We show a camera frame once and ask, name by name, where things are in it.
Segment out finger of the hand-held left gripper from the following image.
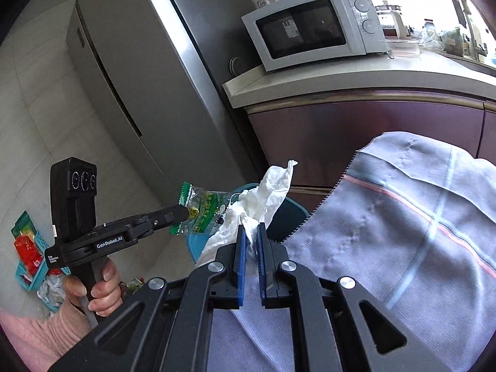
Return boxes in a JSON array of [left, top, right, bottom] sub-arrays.
[[149, 205, 190, 228]]

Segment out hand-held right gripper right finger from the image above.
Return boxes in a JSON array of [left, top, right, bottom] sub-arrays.
[[257, 222, 440, 372]]

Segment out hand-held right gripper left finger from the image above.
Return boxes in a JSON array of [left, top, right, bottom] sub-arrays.
[[48, 225, 247, 372]]

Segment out green snack wrapper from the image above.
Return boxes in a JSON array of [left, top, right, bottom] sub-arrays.
[[169, 181, 234, 238]]

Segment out teal trash bin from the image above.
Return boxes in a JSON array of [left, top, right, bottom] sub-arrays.
[[186, 185, 311, 265]]

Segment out white tissue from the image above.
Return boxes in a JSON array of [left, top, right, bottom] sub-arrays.
[[199, 160, 299, 269]]

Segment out person's left forearm pink sleeve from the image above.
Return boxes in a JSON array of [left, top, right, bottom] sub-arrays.
[[0, 298, 96, 372]]

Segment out person's left hand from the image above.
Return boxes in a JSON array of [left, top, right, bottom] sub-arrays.
[[63, 259, 122, 312]]

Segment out red snack packet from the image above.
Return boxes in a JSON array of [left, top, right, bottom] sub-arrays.
[[14, 236, 44, 277]]

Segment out green leafy scrap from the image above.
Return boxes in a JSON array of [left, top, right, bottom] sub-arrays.
[[126, 277, 146, 296]]

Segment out teal plastic basket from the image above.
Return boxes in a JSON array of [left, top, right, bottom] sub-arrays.
[[11, 211, 73, 292]]

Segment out white plastic bag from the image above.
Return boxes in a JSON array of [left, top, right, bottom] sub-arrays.
[[37, 273, 69, 313]]

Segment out grey plaid tablecloth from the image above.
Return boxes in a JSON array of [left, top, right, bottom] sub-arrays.
[[209, 132, 496, 372]]

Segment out grey refrigerator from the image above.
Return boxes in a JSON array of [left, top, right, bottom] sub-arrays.
[[65, 0, 261, 207]]

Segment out maroon kitchen counter cabinet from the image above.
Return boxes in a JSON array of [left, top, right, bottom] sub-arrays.
[[222, 48, 496, 207]]

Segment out white microwave oven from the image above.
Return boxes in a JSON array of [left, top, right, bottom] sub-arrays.
[[241, 0, 390, 73]]

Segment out clear glass container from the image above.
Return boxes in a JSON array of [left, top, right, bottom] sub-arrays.
[[387, 39, 421, 57]]

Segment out glass kettle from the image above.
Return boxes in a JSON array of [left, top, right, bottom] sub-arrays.
[[374, 1, 408, 38]]

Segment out clear plastic bags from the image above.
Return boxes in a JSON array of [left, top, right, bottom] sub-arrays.
[[420, 23, 447, 50]]

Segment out dark framed window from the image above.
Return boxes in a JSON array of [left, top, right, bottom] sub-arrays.
[[347, 0, 496, 75]]

